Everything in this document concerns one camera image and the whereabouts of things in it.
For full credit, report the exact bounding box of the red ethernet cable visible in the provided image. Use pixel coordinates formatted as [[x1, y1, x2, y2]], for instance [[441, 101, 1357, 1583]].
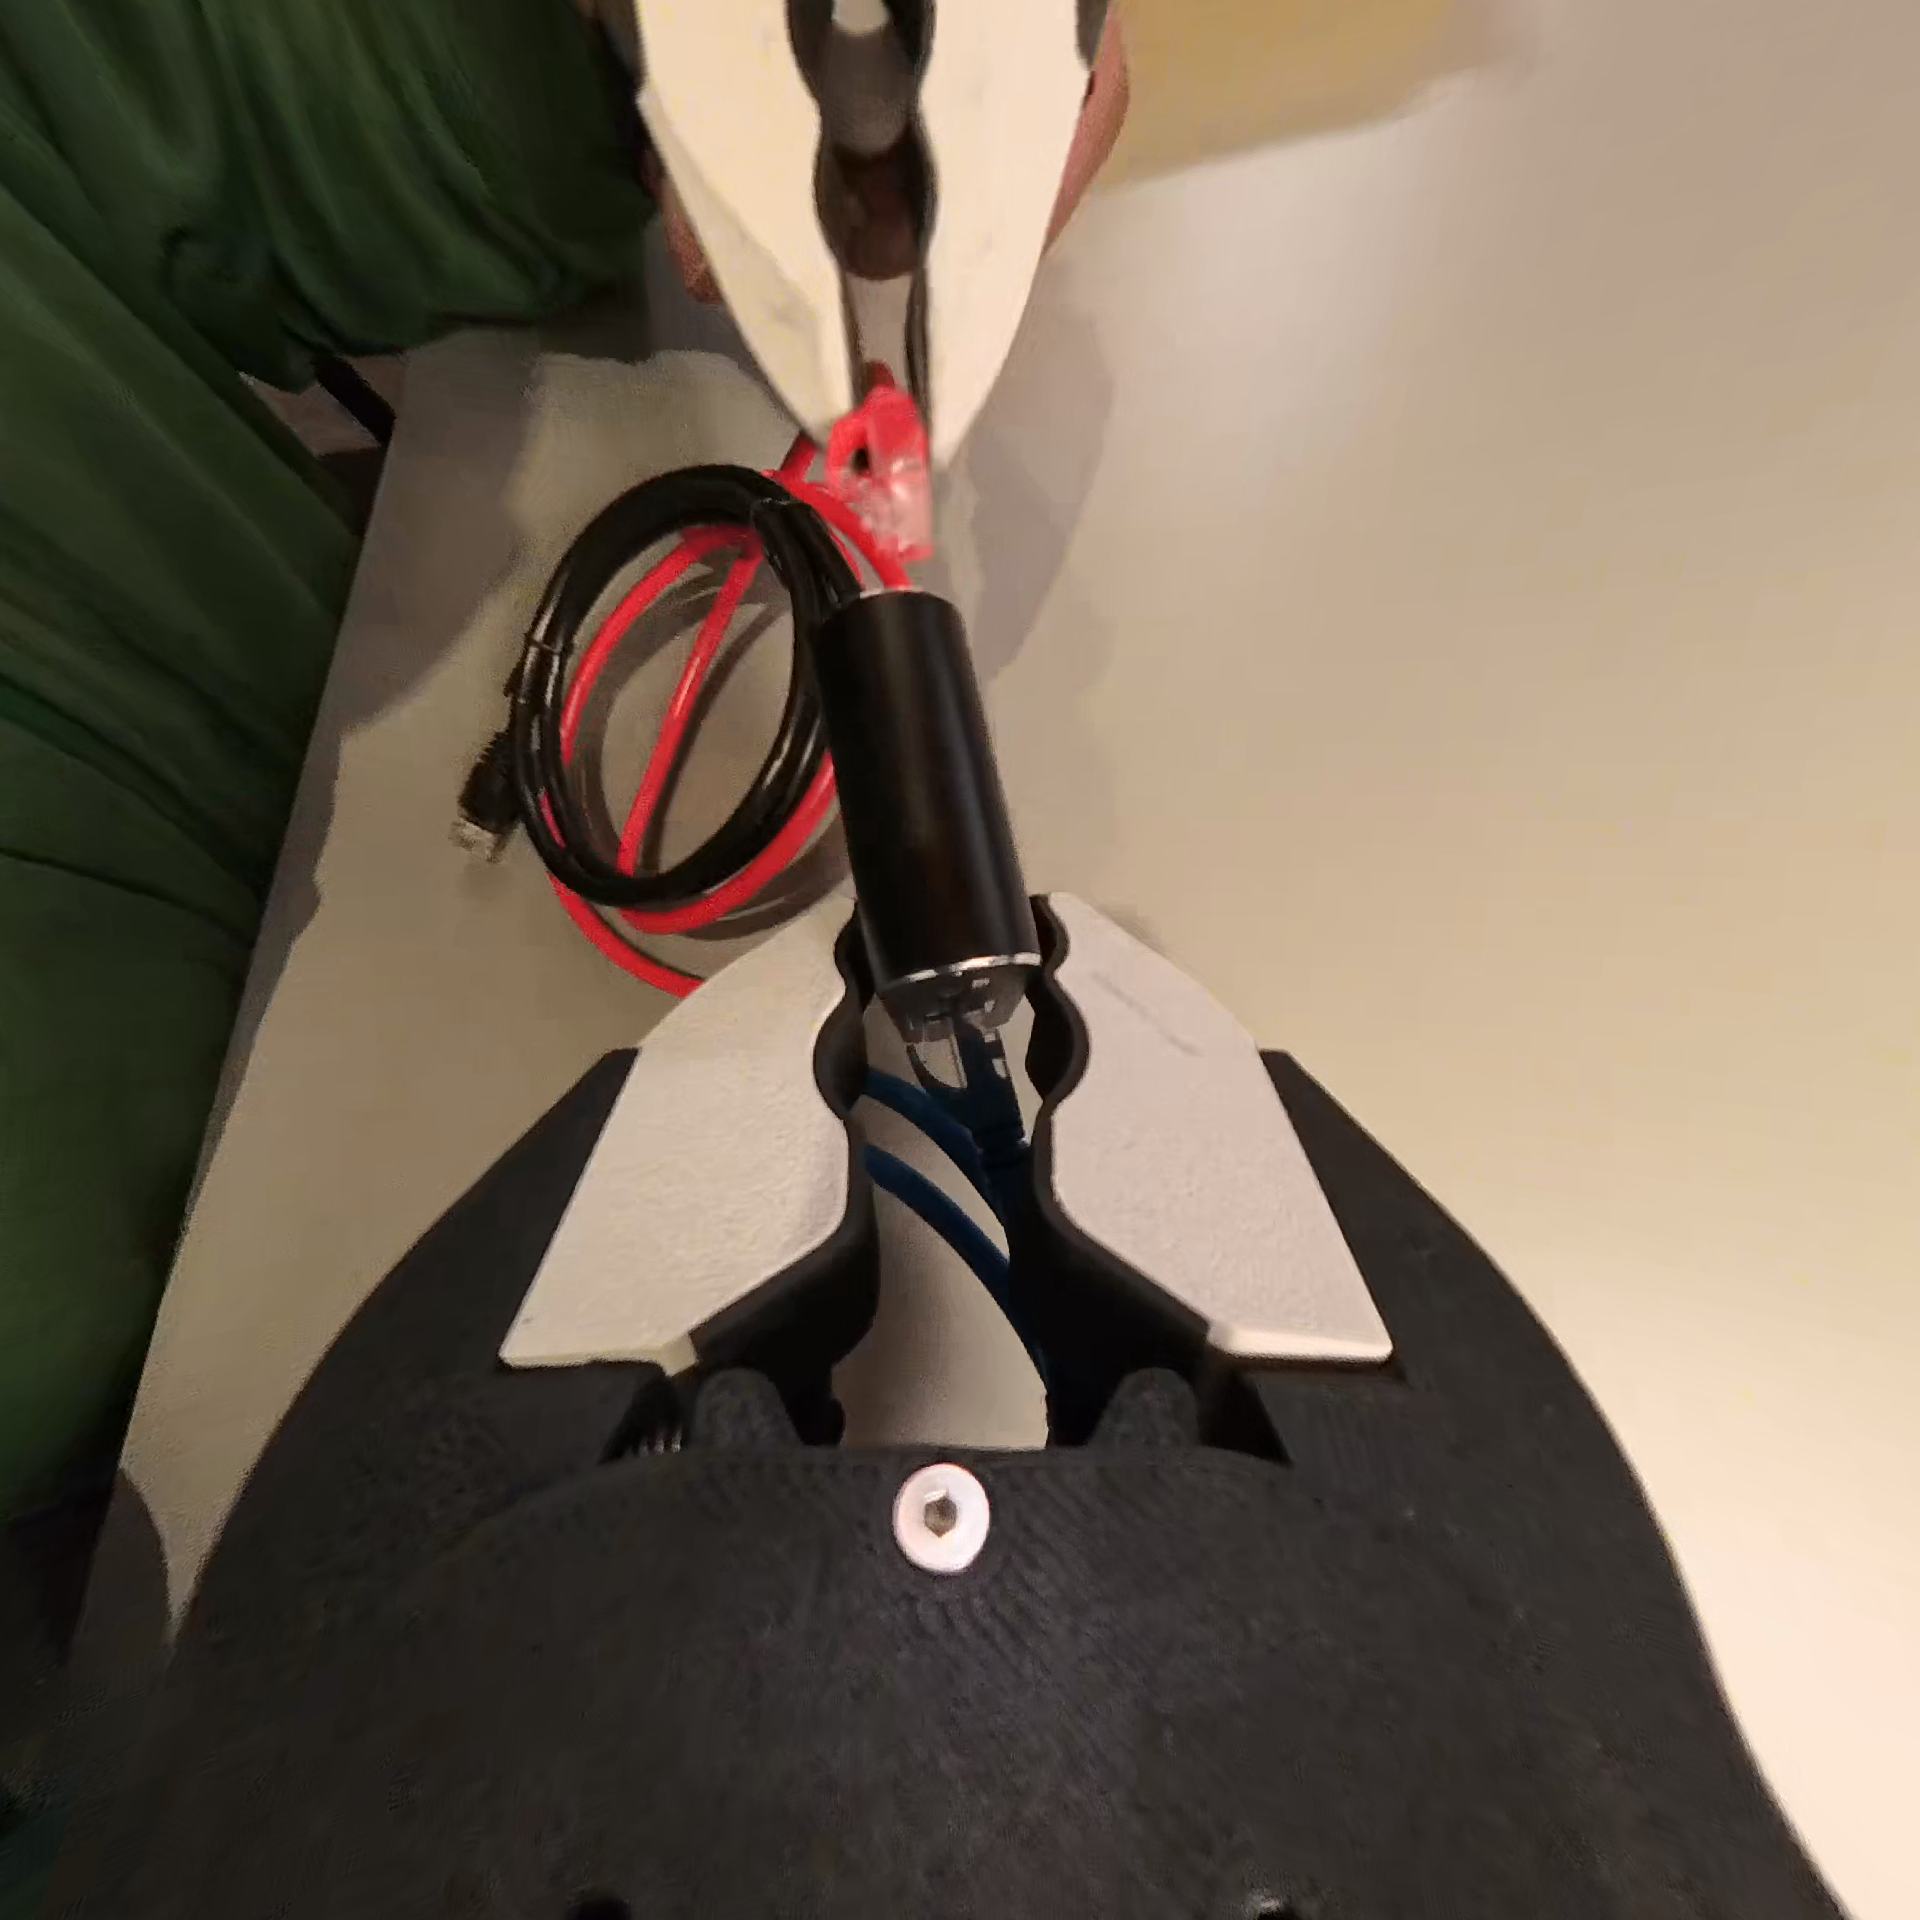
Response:
[[543, 376, 937, 999]]

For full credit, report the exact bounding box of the person's left hand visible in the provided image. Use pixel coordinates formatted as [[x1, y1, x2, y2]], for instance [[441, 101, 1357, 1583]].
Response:
[[1051, 0, 1131, 247]]

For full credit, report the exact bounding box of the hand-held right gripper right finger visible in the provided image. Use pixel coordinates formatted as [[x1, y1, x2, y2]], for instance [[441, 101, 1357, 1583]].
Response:
[[1021, 891, 1401, 1376]]

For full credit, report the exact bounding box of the black ethernet cable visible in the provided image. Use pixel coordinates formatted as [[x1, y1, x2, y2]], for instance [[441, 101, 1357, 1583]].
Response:
[[450, 466, 879, 908]]

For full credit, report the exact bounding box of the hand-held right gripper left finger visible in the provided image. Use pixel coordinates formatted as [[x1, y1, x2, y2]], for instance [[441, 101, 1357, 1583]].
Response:
[[502, 919, 882, 1376]]

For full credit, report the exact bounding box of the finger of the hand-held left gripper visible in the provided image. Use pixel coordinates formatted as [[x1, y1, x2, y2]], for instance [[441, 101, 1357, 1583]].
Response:
[[896, 0, 1116, 458], [625, 0, 909, 445]]

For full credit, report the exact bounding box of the black ethernet adapter hub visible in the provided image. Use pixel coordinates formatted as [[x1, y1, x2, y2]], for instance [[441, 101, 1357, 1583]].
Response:
[[818, 593, 1051, 1011]]

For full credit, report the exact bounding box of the blue ethernet cable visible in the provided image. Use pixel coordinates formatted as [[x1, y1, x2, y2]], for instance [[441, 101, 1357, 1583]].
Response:
[[857, 1005, 1076, 1418]]

